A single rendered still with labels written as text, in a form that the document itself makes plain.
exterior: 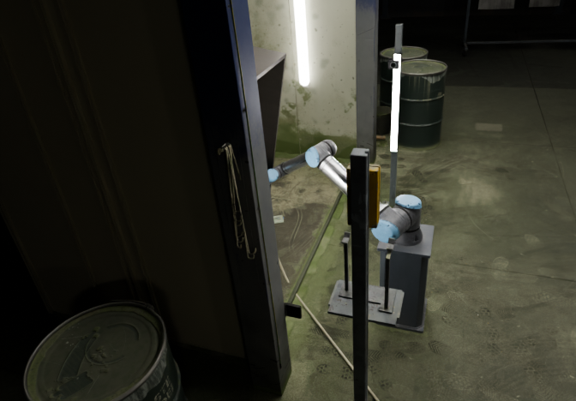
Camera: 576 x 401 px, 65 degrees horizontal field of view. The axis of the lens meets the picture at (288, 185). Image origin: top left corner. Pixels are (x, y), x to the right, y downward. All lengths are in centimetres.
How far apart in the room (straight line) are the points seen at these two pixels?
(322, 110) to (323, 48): 66
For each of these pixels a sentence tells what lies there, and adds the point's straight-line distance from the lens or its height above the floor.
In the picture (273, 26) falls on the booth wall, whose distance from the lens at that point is 478.
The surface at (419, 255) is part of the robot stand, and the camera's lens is 275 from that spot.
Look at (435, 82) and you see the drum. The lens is 514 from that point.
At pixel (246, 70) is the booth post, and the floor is 188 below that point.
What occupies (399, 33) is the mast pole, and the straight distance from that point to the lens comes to 364.
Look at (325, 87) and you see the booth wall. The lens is 477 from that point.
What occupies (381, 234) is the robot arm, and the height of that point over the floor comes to 81.
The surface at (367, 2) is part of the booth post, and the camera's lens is 448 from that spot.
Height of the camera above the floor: 235
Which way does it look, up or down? 30 degrees down
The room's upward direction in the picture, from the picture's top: 5 degrees counter-clockwise
